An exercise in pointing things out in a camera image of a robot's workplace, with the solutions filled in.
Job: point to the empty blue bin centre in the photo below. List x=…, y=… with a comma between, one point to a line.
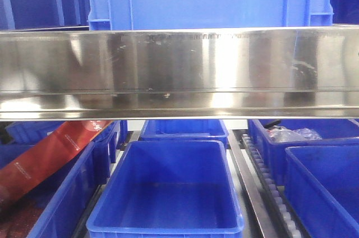
x=169, y=189

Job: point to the red packaging box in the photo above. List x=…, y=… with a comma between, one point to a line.
x=45, y=158

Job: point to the blue bin rear left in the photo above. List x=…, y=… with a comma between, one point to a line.
x=16, y=137

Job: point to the blue bin front right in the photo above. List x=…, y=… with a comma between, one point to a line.
x=321, y=186

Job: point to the blue bin front left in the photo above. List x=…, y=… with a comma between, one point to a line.
x=53, y=208

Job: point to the blue bin centre rear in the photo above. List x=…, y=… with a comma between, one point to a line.
x=185, y=129

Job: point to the blue bin rear right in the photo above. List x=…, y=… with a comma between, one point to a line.
x=333, y=132

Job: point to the roller conveyor rail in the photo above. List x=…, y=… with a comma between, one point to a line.
x=264, y=207

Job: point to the stainless steel shelf beam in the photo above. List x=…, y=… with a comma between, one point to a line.
x=306, y=72

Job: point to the clear plastic bags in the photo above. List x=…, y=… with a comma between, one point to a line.
x=281, y=134

